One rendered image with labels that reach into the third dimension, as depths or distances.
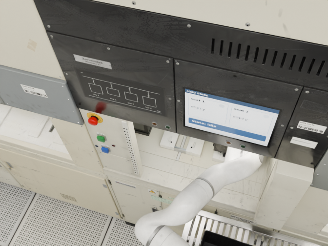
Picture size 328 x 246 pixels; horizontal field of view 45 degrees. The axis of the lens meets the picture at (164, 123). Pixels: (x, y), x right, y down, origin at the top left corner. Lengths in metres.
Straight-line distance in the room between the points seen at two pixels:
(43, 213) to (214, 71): 2.10
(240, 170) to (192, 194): 0.25
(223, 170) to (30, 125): 1.18
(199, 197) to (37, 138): 1.13
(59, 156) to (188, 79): 1.12
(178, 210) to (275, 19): 0.67
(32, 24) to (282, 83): 0.73
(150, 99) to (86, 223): 1.68
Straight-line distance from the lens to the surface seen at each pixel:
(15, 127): 2.27
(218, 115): 1.25
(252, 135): 1.30
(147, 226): 1.36
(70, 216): 2.88
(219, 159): 1.93
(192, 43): 1.03
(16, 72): 1.51
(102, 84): 1.32
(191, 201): 1.29
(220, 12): 0.94
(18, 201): 3.05
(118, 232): 2.77
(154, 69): 1.15
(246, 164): 1.47
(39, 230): 2.91
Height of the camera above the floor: 2.62
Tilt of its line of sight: 58 degrees down
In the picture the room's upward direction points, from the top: 5 degrees counter-clockwise
